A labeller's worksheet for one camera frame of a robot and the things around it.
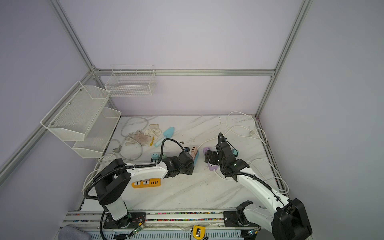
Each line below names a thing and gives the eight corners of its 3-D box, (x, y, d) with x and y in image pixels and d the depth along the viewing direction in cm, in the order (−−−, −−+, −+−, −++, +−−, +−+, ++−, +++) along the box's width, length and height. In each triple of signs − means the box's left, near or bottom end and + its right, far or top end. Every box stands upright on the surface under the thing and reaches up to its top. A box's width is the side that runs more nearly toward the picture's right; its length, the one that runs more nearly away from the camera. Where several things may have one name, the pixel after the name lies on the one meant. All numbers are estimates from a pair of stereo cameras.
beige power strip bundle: (129, 153, 101) (128, 151, 99) (123, 138, 109) (122, 136, 107) (164, 136, 110) (164, 134, 108) (157, 124, 118) (156, 122, 116)
